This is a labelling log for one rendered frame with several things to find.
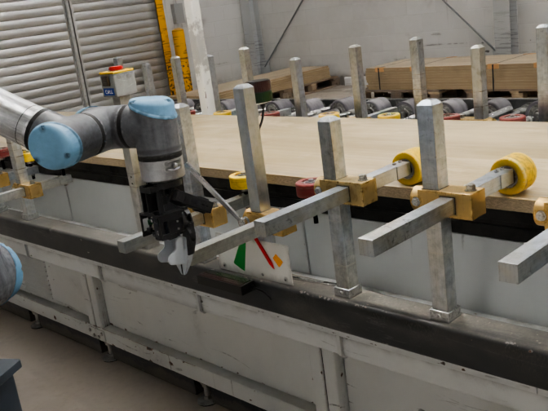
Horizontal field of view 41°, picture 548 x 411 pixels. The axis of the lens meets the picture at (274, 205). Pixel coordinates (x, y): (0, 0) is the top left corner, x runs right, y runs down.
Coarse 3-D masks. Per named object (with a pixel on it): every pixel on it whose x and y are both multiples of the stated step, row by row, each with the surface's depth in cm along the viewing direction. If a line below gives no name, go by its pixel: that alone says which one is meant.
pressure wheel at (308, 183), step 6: (300, 180) 186; (306, 180) 186; (312, 180) 183; (300, 186) 181; (306, 186) 180; (312, 186) 180; (300, 192) 182; (306, 192) 181; (312, 192) 181; (306, 198) 182; (318, 222) 187
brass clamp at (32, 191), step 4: (16, 184) 265; (20, 184) 263; (24, 184) 262; (28, 184) 261; (32, 184) 260; (36, 184) 261; (40, 184) 262; (12, 188) 267; (24, 188) 261; (28, 188) 260; (32, 188) 260; (36, 188) 261; (40, 188) 262; (28, 192) 261; (32, 192) 260; (36, 192) 261; (40, 192) 263; (28, 196) 261; (32, 196) 260; (36, 196) 262; (40, 196) 263
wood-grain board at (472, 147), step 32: (224, 128) 284; (288, 128) 265; (352, 128) 248; (384, 128) 241; (416, 128) 234; (448, 128) 227; (480, 128) 221; (512, 128) 215; (544, 128) 209; (96, 160) 262; (224, 160) 226; (288, 160) 214; (320, 160) 208; (352, 160) 203; (384, 160) 198; (448, 160) 188; (480, 160) 184; (544, 160) 176; (384, 192) 174; (544, 192) 151
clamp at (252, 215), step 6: (246, 210) 180; (270, 210) 176; (276, 210) 176; (246, 216) 179; (252, 216) 177; (258, 216) 176; (288, 228) 173; (294, 228) 174; (276, 234) 173; (282, 234) 172; (288, 234) 173
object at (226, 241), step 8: (248, 224) 171; (232, 232) 167; (240, 232) 167; (248, 232) 168; (208, 240) 164; (216, 240) 163; (224, 240) 164; (232, 240) 165; (240, 240) 167; (248, 240) 169; (200, 248) 159; (208, 248) 160; (216, 248) 162; (224, 248) 164; (200, 256) 159; (208, 256) 161; (192, 264) 158
